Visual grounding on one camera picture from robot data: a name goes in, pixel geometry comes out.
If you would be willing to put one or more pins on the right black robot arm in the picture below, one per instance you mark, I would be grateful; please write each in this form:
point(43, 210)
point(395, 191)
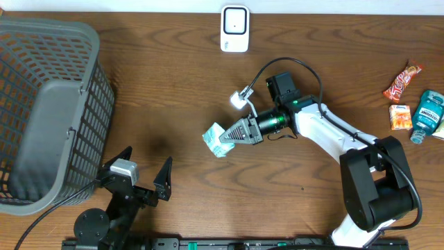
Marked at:
point(378, 188)

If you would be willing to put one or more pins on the red chocolate bar wrapper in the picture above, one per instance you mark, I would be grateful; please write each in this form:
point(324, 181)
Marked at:
point(401, 81)

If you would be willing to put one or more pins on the small orange snack box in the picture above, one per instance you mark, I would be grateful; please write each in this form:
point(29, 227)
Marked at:
point(400, 117)

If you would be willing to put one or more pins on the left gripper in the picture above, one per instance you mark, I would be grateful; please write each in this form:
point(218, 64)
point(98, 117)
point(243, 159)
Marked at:
point(162, 188)

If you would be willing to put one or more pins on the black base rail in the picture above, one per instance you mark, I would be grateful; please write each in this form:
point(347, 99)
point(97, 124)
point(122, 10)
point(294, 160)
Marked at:
point(194, 244)

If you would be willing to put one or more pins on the blue mouthwash bottle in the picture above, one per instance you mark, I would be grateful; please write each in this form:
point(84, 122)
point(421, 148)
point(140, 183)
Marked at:
point(427, 116)

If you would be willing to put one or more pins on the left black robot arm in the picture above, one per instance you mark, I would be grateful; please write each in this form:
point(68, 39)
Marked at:
point(110, 228)

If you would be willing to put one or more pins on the grey plastic shopping basket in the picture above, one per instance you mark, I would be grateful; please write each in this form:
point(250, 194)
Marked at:
point(56, 109)

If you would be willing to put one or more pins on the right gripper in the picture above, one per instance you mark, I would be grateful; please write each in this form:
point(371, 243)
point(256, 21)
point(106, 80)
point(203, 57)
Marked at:
point(255, 135)

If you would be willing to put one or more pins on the light blue tissue pack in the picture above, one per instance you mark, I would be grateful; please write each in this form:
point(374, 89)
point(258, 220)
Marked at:
point(211, 138)

